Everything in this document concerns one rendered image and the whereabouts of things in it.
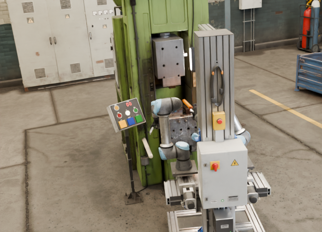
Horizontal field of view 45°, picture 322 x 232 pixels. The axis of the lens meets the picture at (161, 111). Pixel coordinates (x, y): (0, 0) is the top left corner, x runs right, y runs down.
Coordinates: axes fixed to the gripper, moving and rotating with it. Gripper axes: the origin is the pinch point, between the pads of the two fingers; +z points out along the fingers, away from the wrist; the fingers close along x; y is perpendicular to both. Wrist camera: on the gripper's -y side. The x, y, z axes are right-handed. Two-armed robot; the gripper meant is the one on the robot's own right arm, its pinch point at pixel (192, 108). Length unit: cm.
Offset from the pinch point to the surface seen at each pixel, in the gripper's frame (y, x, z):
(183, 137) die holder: 46, -3, 36
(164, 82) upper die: -19.4, -17.8, 41.3
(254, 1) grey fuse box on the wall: -26, 367, 662
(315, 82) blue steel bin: 88, 304, 265
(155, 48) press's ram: -57, -24, 41
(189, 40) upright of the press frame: -59, 16, 55
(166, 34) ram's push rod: -66, -7, 60
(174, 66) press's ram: -35, -5, 41
